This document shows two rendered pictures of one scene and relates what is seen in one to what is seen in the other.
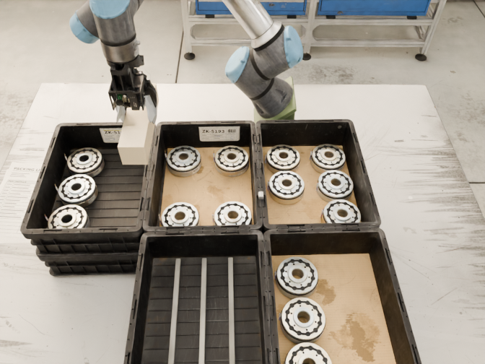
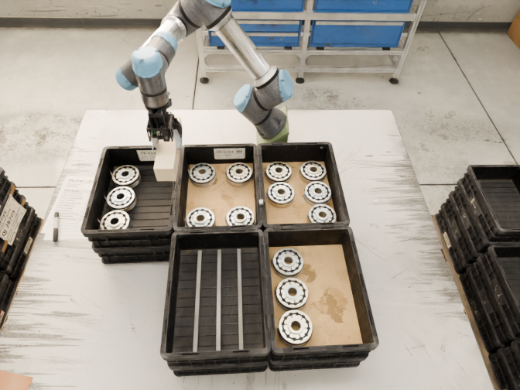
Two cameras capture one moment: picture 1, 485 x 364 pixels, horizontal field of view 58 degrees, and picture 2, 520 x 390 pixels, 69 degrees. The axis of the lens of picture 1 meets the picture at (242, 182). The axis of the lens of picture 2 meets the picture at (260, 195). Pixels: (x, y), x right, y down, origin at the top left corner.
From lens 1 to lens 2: 0.17 m
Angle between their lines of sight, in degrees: 3
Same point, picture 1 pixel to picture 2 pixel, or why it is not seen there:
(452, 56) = (419, 80)
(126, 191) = (159, 199)
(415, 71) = (388, 92)
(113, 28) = (150, 84)
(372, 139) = (348, 155)
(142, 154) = (172, 174)
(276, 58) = (272, 95)
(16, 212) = (73, 215)
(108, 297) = (147, 279)
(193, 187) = (210, 195)
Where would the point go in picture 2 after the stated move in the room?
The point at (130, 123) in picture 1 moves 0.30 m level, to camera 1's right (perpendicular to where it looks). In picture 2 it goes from (162, 150) to (254, 151)
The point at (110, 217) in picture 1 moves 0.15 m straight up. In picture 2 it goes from (147, 219) to (137, 194)
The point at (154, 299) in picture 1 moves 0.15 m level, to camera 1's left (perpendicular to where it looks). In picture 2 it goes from (183, 280) to (137, 280)
